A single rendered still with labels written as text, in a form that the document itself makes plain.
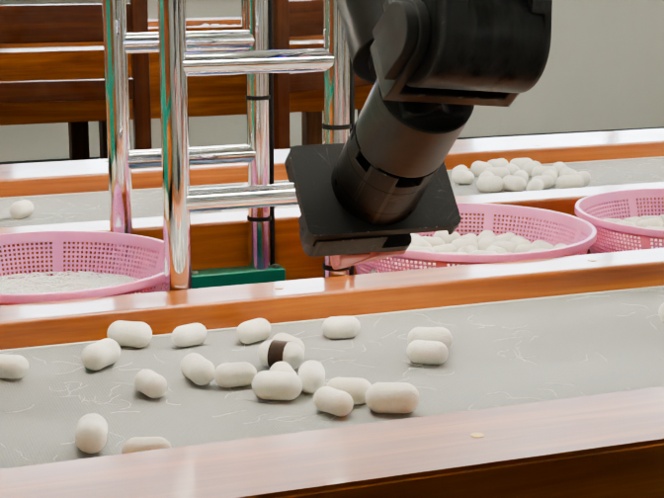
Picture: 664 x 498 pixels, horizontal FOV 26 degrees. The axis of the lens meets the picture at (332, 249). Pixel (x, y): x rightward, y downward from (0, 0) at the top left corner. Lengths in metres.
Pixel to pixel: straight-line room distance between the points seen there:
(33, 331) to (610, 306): 0.51
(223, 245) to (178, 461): 0.71
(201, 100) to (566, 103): 3.35
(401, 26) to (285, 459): 0.27
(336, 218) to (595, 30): 6.14
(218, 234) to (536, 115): 5.38
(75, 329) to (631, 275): 0.53
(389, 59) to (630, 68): 6.36
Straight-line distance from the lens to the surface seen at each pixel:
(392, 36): 0.76
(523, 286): 1.33
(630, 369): 1.15
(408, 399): 1.01
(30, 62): 3.77
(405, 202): 0.87
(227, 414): 1.02
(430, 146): 0.82
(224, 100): 3.89
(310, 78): 3.69
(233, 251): 1.56
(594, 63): 7.01
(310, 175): 0.89
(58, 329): 1.20
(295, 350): 1.11
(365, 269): 1.46
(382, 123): 0.81
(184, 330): 1.18
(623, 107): 7.12
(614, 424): 0.94
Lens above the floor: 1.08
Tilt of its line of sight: 13 degrees down
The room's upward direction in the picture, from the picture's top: straight up
